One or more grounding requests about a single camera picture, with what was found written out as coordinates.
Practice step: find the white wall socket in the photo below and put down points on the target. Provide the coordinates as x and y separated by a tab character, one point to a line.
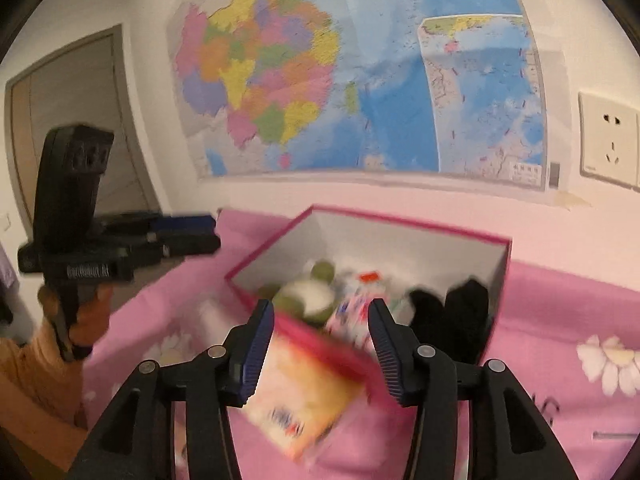
607	135

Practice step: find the black cloth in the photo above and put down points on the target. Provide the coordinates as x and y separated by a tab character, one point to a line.
462	320

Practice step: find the colourful wall map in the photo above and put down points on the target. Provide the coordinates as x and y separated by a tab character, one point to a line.
350	70

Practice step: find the person's left hand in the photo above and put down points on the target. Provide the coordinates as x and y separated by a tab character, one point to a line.
95	320

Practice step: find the white printed tissue pack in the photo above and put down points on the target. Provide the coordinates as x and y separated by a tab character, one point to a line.
357	305

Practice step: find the purple cloth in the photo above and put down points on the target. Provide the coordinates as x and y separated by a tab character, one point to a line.
6	267

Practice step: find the pink floral tissue pack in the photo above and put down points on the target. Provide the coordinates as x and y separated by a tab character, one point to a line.
300	395

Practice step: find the green and white plush toy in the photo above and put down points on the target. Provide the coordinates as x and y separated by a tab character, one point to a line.
310	292

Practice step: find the grey framed door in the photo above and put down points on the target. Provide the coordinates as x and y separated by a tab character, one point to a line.
75	110

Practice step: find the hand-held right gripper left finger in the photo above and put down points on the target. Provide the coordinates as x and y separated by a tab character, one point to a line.
257	350

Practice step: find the pink floral bedsheet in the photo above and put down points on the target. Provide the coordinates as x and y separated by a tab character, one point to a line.
550	300

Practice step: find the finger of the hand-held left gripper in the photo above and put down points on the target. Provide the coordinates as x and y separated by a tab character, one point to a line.
190	246
185	223

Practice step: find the pink cardboard box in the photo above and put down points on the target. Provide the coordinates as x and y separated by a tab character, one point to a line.
400	240

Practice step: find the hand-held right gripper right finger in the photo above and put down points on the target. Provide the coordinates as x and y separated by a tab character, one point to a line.
385	355

